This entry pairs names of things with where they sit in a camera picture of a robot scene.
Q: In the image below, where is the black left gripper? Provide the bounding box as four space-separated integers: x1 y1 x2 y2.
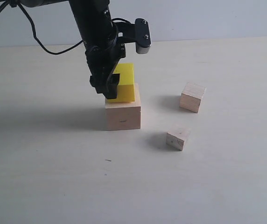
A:
69 0 122 99

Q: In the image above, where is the yellow cube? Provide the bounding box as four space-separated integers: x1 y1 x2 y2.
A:
106 63 135 103

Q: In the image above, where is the large wooden cube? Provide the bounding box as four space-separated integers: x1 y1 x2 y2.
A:
105 83 141 131

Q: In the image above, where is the medium layered wooden cube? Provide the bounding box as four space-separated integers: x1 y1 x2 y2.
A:
179 83 206 113

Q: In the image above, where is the small wooden cube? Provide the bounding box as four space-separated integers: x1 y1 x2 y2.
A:
166 128 191 151

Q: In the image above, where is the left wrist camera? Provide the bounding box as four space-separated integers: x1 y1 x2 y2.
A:
112 18 151 54

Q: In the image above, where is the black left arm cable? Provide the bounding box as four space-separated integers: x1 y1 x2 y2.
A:
0 0 85 56

